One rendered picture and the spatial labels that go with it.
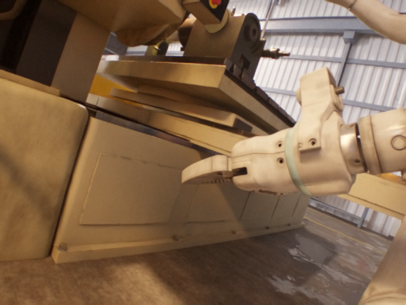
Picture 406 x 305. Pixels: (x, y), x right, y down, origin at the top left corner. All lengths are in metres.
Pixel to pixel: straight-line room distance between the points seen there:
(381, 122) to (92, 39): 1.52
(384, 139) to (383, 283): 0.25
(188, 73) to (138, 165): 0.48
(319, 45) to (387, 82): 2.47
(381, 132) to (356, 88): 8.25
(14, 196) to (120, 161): 0.40
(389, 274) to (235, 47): 1.02
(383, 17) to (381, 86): 7.64
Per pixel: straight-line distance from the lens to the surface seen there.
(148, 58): 1.57
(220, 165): 0.31
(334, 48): 9.26
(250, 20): 1.35
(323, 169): 0.26
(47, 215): 1.03
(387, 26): 0.88
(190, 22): 1.52
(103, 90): 3.59
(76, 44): 1.58
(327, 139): 0.25
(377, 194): 0.95
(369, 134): 0.25
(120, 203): 1.14
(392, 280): 0.44
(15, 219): 1.01
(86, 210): 1.07
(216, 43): 1.27
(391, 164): 0.26
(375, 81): 8.55
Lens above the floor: 0.61
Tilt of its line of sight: 3 degrees down
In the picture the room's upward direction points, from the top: 20 degrees clockwise
